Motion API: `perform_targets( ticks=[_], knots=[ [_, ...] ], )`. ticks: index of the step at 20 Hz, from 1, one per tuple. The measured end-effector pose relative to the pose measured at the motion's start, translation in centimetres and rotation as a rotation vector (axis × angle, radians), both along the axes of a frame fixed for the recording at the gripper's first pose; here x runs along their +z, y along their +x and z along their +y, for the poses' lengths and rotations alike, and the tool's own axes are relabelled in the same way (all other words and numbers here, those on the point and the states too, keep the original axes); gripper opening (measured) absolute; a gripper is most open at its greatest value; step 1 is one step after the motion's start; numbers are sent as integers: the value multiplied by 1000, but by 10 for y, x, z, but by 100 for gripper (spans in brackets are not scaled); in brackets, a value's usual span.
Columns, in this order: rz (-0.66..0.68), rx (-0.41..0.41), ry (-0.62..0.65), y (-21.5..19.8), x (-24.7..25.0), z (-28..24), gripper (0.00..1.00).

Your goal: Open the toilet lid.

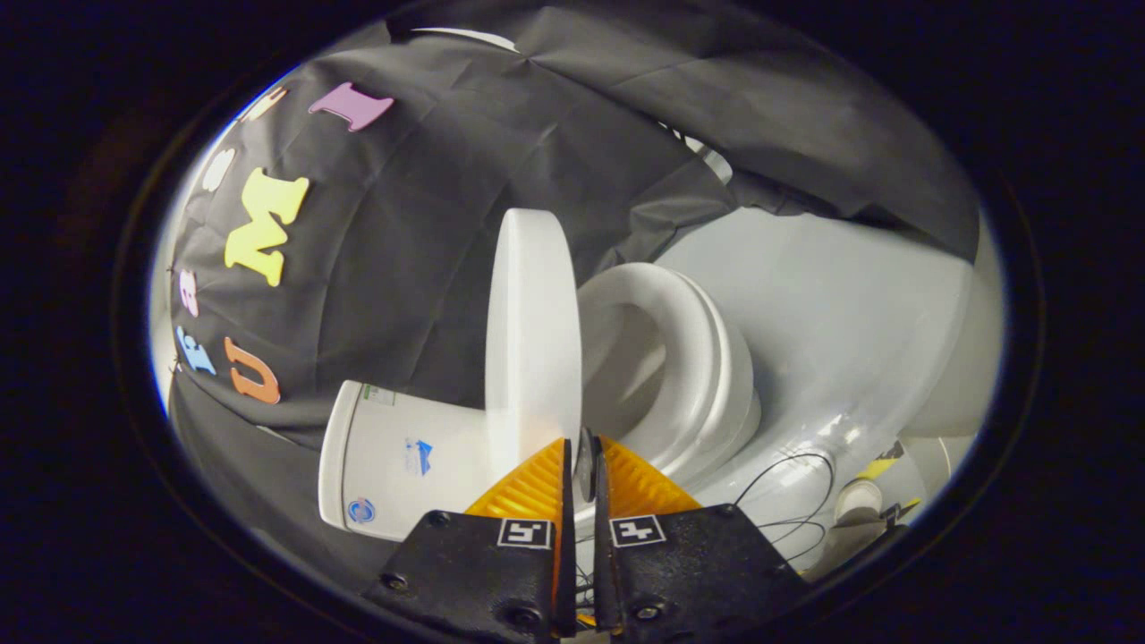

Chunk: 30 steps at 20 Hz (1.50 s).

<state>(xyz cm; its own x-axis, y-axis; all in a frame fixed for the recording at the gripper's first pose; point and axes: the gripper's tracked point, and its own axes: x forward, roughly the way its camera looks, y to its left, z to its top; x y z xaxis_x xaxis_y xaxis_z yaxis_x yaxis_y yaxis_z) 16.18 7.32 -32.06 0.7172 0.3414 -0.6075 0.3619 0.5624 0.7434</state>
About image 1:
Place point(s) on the black backdrop cloth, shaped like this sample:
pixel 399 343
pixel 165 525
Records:
pixel 429 224

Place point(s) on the white toilet seat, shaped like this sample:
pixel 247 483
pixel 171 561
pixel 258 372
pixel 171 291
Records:
pixel 684 322

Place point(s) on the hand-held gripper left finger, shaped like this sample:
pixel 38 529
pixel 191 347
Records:
pixel 569 555

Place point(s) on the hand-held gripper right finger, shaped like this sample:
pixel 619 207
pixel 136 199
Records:
pixel 603 555

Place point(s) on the white round container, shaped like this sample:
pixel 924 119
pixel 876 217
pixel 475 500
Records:
pixel 857 501

